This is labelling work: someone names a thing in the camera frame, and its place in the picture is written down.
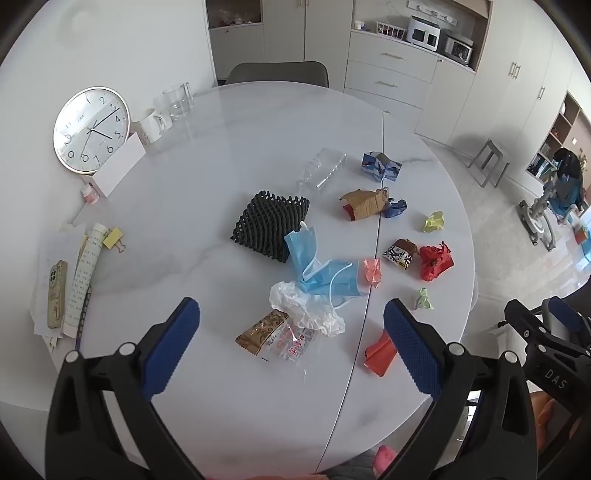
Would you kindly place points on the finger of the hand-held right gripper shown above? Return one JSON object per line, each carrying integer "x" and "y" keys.
{"x": 526, "y": 323}
{"x": 561, "y": 314}

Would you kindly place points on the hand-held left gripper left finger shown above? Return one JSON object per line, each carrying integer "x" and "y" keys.
{"x": 171, "y": 350}

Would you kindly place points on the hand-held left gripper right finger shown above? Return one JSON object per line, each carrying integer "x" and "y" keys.
{"x": 413, "y": 350}

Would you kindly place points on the red paper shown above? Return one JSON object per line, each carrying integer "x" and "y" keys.
{"x": 436, "y": 263}

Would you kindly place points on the yellow paper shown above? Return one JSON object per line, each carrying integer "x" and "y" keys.
{"x": 434, "y": 221}

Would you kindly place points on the blue face mask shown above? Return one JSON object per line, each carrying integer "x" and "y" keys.
{"x": 309, "y": 267}

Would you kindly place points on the black foam net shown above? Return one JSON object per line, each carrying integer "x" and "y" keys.
{"x": 268, "y": 221}

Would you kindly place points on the person's right hand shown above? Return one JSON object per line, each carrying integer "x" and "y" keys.
{"x": 547, "y": 408}

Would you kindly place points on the red orange wrapper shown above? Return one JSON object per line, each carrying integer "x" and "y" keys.
{"x": 378, "y": 353}

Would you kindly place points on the small crumpled green paper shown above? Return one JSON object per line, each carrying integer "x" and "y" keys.
{"x": 424, "y": 300}

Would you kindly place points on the crumpled orange paper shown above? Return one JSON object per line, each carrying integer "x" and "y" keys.
{"x": 372, "y": 272}

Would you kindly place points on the brown snack packet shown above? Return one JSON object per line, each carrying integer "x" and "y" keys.
{"x": 258, "y": 332}

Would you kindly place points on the black and white snack wrapper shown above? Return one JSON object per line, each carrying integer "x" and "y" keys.
{"x": 399, "y": 254}

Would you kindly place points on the pink slipper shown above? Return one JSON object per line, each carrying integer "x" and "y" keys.
{"x": 385, "y": 459}

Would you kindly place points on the printed text booklet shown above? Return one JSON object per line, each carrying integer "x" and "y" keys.
{"x": 85, "y": 277}

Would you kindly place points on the clear candy packet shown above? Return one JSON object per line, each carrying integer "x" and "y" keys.
{"x": 295, "y": 344}

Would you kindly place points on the phone in beige case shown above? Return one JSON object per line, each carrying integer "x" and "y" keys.
{"x": 57, "y": 295}

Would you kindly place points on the yellow binder clip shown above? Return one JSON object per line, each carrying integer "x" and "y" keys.
{"x": 113, "y": 237}

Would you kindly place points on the crumpled white plastic bag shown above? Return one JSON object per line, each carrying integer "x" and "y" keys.
{"x": 295, "y": 300}

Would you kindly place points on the study chair with clothes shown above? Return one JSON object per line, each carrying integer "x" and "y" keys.
{"x": 561, "y": 184}

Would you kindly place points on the crumpled blue wrapper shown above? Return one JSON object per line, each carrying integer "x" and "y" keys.
{"x": 396, "y": 207}

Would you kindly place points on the crushed brown paper carton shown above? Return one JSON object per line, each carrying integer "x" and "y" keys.
{"x": 364, "y": 203}

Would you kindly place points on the pile of white paper sheets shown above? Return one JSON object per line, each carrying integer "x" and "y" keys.
{"x": 41, "y": 249}

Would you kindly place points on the wooden bookshelf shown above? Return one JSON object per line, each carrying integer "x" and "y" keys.
{"x": 554, "y": 138}

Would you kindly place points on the small pink bottle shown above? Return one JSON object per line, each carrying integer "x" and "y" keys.
{"x": 91, "y": 194}

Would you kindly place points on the grey plastic stool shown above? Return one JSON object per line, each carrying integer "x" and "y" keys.
{"x": 489, "y": 150}

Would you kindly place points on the crumpled blue printed carton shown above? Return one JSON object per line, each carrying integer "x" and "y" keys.
{"x": 381, "y": 167}

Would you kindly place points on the white cardboard box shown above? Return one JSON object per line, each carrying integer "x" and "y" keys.
{"x": 120, "y": 164}

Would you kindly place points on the clear plastic bottle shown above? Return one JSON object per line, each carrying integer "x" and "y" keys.
{"x": 321, "y": 170}

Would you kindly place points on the white mug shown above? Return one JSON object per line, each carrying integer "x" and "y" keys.
{"x": 147, "y": 127}

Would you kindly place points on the clear glass pitcher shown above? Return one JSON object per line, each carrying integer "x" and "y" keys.
{"x": 178, "y": 101}

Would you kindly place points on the silver countertop oven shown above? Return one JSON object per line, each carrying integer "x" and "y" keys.
{"x": 459, "y": 48}

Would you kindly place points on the grey dining chair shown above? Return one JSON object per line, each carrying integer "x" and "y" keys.
{"x": 277, "y": 73}

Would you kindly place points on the white countertop oven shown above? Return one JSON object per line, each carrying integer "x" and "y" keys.
{"x": 425, "y": 33}

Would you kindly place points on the round white wall clock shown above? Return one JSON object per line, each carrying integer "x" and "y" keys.
{"x": 87, "y": 127}

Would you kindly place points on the white wall cabinet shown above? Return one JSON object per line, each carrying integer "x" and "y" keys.
{"x": 392, "y": 74}

